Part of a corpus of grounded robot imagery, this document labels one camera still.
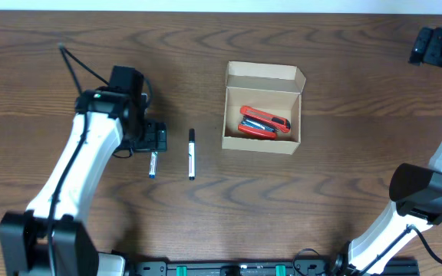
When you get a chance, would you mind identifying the blue whiteboard marker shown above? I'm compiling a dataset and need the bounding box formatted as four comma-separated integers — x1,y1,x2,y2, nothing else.
149,152,158,179

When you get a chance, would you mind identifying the red and black stapler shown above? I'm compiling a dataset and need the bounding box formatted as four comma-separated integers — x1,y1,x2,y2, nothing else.
238,118,277,140

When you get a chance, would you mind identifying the red utility knife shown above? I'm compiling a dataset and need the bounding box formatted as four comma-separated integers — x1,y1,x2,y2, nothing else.
240,106,291,133

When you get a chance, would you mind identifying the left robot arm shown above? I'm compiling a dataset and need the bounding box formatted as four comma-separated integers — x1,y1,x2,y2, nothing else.
0,66,167,275

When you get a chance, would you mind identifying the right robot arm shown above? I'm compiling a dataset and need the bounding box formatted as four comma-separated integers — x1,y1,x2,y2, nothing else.
329,28,442,275

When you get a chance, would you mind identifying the black whiteboard marker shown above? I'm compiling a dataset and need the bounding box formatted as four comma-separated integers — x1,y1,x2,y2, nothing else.
188,129,196,180

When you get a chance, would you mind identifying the cardboard box with open lid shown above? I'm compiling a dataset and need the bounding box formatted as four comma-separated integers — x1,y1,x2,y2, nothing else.
222,61,306,154

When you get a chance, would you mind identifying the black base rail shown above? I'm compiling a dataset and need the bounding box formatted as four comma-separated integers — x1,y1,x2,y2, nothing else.
124,257,421,276

